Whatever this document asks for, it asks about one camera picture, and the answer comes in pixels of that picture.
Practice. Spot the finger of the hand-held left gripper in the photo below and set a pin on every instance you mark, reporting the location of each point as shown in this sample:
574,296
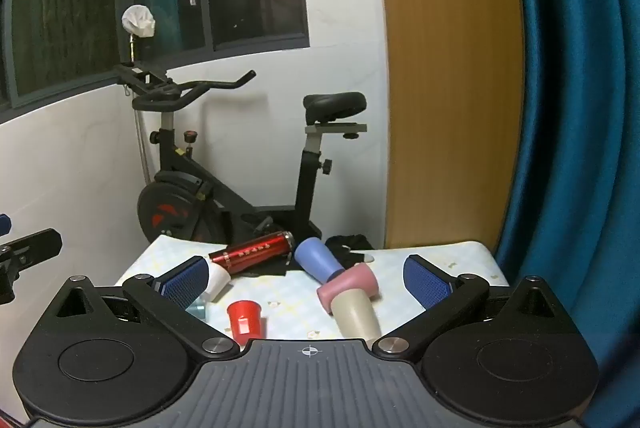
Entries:
35,245
4,224

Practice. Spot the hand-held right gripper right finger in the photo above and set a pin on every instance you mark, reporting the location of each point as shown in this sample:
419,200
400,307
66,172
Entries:
425,282

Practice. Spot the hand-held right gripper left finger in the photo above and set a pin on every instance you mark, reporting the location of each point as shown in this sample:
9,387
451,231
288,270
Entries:
187,283

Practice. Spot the small clear teal cup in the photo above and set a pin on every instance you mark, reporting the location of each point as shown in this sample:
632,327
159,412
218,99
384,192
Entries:
198,310

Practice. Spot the white cup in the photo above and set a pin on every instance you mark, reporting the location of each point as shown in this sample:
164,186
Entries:
218,283

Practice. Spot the red cup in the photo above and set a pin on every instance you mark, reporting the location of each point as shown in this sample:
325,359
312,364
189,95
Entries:
245,320

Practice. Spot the pink cup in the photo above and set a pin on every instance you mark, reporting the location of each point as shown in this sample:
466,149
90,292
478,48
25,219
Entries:
350,283

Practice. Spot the beige cup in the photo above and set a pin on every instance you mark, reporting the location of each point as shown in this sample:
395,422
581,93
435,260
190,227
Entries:
355,315

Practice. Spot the blue cup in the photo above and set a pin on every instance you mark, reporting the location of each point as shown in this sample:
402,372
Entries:
315,258

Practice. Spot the red metal bottle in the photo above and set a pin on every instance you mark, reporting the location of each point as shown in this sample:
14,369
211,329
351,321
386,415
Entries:
255,250

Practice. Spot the black exercise bike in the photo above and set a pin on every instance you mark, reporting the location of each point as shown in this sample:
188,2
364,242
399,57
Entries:
175,203

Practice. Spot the black cloth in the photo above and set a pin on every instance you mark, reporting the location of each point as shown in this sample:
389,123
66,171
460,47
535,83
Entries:
350,244

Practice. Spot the wooden panel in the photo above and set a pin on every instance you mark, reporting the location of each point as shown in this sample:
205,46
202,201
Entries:
450,82

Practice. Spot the blue curtain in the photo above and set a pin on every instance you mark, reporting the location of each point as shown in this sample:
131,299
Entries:
575,107

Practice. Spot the white crumpled cloth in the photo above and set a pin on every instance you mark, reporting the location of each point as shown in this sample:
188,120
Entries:
139,20

